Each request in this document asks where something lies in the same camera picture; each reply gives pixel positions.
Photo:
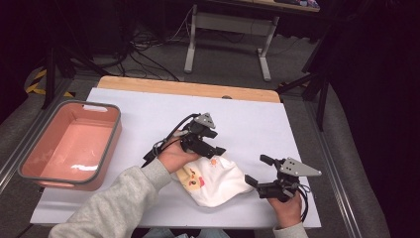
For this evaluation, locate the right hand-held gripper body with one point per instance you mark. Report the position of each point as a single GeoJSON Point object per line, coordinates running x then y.
{"type": "Point", "coordinates": [287, 178]}

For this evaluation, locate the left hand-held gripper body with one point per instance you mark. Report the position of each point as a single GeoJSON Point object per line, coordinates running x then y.
{"type": "Point", "coordinates": [198, 137]}

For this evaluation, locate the white shirt with chick print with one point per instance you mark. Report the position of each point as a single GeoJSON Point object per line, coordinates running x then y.
{"type": "Point", "coordinates": [214, 185]}

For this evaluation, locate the pink basin with grey rim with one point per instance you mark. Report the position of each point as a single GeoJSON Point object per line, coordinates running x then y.
{"type": "Point", "coordinates": [71, 145]}

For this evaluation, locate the person's left hand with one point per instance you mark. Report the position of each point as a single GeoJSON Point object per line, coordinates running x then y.
{"type": "Point", "coordinates": [175, 157]}

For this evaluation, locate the person's right hand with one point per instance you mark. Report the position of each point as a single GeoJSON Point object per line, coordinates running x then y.
{"type": "Point", "coordinates": [287, 211]}

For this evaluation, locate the pale lavender table mat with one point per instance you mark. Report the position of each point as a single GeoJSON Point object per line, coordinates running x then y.
{"type": "Point", "coordinates": [251, 132]}

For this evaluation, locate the person's blue jeans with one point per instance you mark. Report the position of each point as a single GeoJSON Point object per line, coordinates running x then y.
{"type": "Point", "coordinates": [185, 234]}

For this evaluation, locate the black metal stand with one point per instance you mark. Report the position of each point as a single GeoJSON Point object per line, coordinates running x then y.
{"type": "Point", "coordinates": [320, 86]}

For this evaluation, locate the wooden desk top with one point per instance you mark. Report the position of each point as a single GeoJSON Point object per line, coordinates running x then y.
{"type": "Point", "coordinates": [264, 5]}

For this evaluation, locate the black tripod stand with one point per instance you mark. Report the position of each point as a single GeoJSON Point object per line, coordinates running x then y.
{"type": "Point", "coordinates": [51, 76]}

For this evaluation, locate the yellow black hazard tape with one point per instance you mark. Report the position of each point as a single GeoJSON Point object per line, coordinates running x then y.
{"type": "Point", "coordinates": [34, 86]}

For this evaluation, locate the aluminium floor rail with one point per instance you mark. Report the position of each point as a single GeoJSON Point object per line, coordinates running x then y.
{"type": "Point", "coordinates": [26, 142]}
{"type": "Point", "coordinates": [333, 172]}

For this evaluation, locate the grey metal desk frame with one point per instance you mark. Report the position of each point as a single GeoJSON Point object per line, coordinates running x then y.
{"type": "Point", "coordinates": [228, 26]}

